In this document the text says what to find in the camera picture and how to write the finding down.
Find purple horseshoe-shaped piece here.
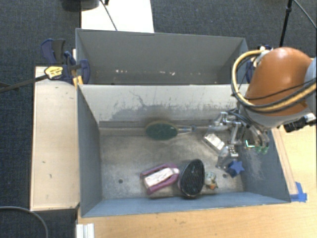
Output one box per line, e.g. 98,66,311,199
139,163,180,196

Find grey metal bin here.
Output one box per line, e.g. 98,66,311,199
75,28,292,218

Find black oval mesh brush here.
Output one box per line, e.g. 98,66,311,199
178,159,206,199

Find pale wood flat board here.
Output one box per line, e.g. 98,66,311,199
29,66,81,212

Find pale pink block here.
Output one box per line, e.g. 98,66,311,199
144,168,174,187

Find blue star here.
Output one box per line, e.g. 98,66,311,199
226,160,245,179

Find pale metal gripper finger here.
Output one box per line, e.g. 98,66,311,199
202,112,236,151
214,144,240,170

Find green round brush, clear handle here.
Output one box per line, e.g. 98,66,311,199
144,119,198,141

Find black cylinder on white bracket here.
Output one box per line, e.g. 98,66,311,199
283,113,317,133

